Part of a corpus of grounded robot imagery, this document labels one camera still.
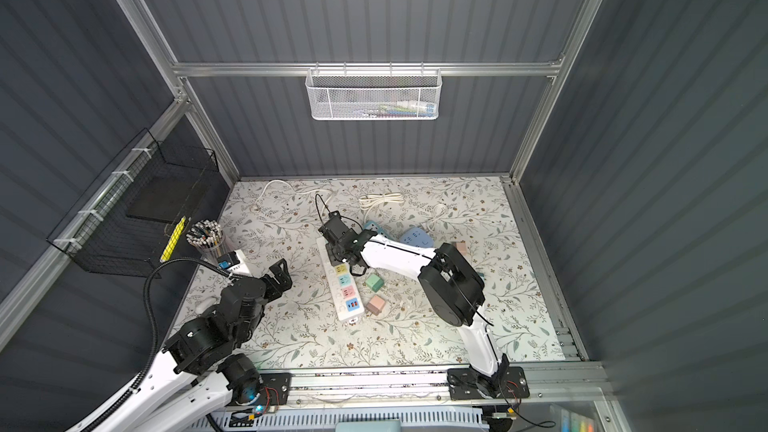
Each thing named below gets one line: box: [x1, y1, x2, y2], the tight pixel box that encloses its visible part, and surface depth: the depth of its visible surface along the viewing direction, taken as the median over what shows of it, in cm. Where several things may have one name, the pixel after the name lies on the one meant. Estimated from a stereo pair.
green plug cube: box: [365, 274, 385, 293], surface depth 92 cm
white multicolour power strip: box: [316, 237, 365, 322], surface depth 89 cm
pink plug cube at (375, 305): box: [366, 295, 385, 316], surface depth 88 cm
